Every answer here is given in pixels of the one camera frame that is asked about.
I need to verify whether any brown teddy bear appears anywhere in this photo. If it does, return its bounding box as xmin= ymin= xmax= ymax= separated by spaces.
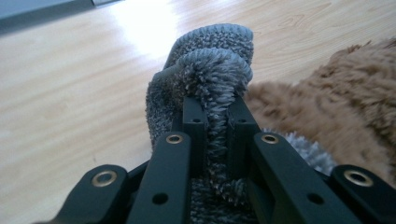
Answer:
xmin=244 ymin=36 xmax=396 ymax=189

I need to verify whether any grey fluffy cloth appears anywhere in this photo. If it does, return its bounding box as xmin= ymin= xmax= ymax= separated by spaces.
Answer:
xmin=145 ymin=22 xmax=339 ymax=224

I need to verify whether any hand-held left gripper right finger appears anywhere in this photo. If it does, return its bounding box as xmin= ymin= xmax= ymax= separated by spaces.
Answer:
xmin=226 ymin=94 xmax=262 ymax=180

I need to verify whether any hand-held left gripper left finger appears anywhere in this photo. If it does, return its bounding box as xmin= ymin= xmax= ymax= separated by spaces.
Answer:
xmin=171 ymin=95 xmax=209 ymax=180

